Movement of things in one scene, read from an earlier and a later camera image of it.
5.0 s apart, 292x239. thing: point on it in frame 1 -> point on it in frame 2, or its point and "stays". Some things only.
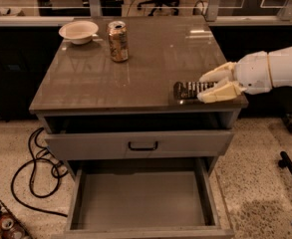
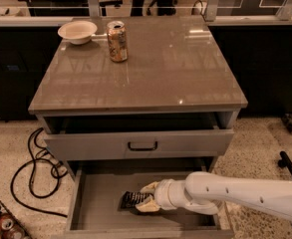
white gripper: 252,71 -> 162,193
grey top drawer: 164,136 stays
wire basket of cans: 1,223 stays
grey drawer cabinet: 119,103 stays
